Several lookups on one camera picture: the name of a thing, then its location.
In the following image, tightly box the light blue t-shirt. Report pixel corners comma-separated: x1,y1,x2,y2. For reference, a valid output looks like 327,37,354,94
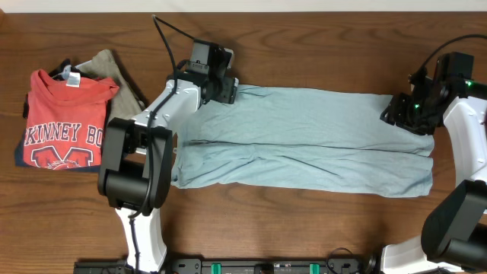
172,85,434,198

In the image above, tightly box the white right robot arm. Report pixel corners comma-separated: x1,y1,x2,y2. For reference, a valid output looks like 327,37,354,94
379,80,486,273

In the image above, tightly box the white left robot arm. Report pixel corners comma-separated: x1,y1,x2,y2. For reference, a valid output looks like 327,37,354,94
98,77,239,273

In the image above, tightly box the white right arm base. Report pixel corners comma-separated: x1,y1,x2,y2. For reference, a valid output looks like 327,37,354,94
364,236,463,274

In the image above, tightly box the khaki folded garment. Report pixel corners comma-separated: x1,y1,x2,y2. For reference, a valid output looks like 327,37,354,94
76,49,145,121

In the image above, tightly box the navy folded garment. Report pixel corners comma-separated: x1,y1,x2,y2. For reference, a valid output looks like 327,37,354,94
14,59,100,173

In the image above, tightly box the red printed t-shirt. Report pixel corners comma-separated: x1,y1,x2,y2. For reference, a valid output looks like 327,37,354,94
22,69,119,170

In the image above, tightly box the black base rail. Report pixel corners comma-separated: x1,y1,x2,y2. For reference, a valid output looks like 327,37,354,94
73,258,382,274

